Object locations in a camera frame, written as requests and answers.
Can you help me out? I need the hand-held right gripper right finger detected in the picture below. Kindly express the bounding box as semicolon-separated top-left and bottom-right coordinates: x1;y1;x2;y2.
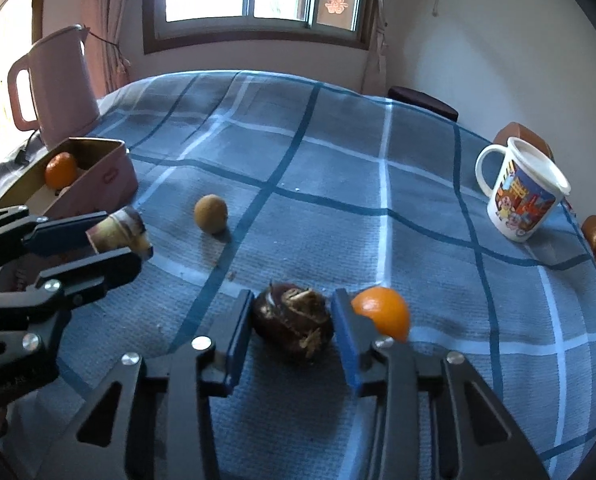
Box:
330;287;551;480

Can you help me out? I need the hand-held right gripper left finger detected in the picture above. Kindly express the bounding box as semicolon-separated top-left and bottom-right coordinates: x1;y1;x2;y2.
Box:
35;289;255;480

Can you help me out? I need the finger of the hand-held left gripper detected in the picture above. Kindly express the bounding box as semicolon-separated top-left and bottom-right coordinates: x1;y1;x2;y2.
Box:
0;205;109;281
0;246;143;321

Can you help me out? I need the dark brown water chestnut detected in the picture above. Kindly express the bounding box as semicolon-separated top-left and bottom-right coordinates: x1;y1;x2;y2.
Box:
250;282;335;368

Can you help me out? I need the orange mandarin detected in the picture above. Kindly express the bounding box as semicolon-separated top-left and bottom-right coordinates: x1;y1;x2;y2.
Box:
350;286;411;343
44;152;79;191

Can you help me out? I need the pink tin box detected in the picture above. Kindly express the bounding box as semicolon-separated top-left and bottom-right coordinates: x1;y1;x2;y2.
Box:
0;137;140;226

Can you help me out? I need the tan longan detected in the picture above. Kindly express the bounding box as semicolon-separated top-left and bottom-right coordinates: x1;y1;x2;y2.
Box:
194;194;229;234

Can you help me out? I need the pink electric kettle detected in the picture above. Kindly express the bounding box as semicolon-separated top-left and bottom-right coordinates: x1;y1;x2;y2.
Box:
7;24;101;151

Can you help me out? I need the white cartoon print mug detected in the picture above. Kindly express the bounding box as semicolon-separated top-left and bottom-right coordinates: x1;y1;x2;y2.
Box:
475;136;572;243

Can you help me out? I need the pink curtain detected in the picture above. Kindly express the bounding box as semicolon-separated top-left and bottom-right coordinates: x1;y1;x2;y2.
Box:
85;0;149;98

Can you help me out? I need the dark stool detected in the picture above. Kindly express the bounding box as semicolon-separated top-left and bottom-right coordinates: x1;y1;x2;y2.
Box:
387;86;460;122

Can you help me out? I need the orange-brown wooden chair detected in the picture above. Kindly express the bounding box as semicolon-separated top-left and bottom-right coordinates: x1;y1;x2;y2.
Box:
493;121;554;158

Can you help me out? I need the pale narrow curtain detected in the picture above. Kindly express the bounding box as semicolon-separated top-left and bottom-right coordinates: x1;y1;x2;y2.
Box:
360;0;391;96

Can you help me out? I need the black kettle cable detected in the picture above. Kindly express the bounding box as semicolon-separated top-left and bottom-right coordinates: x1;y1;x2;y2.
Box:
10;130;44;166

